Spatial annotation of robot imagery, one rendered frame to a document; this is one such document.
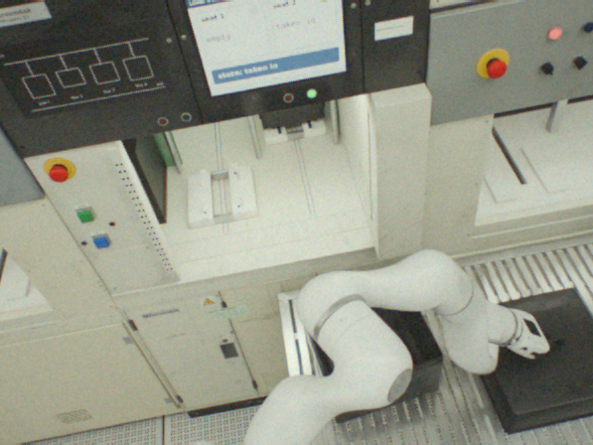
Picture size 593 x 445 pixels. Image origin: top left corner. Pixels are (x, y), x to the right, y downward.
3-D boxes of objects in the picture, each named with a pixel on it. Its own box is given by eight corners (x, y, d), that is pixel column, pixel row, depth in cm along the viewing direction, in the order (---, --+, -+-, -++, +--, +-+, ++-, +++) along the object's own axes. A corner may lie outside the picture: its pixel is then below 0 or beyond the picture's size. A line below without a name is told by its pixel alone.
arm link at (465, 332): (466, 359, 97) (503, 378, 122) (474, 266, 102) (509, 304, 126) (414, 352, 102) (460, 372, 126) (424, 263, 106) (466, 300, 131)
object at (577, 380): (506, 435, 137) (515, 412, 127) (459, 328, 156) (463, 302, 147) (627, 408, 138) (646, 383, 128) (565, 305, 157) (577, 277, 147)
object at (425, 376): (303, 332, 161) (296, 298, 148) (396, 302, 164) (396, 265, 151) (336, 425, 143) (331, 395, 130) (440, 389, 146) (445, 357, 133)
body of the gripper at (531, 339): (527, 338, 123) (556, 349, 130) (507, 299, 130) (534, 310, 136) (500, 356, 127) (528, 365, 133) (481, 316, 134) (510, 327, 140)
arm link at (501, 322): (514, 349, 123) (517, 306, 125) (475, 337, 116) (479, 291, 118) (479, 347, 129) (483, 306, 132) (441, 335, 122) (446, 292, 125)
